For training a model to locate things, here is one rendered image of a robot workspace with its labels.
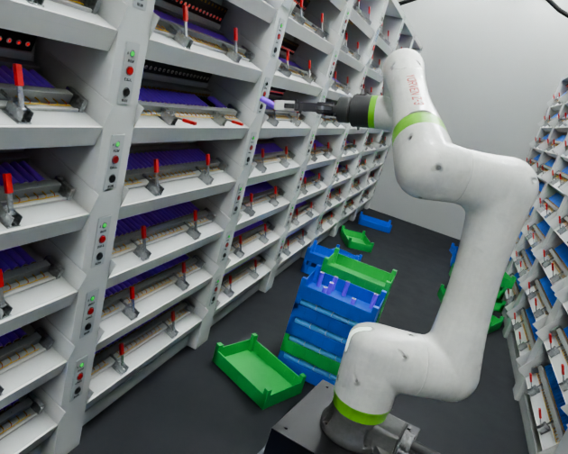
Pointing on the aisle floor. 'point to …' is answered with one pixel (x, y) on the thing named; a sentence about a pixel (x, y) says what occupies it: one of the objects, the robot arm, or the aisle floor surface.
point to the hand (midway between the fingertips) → (286, 105)
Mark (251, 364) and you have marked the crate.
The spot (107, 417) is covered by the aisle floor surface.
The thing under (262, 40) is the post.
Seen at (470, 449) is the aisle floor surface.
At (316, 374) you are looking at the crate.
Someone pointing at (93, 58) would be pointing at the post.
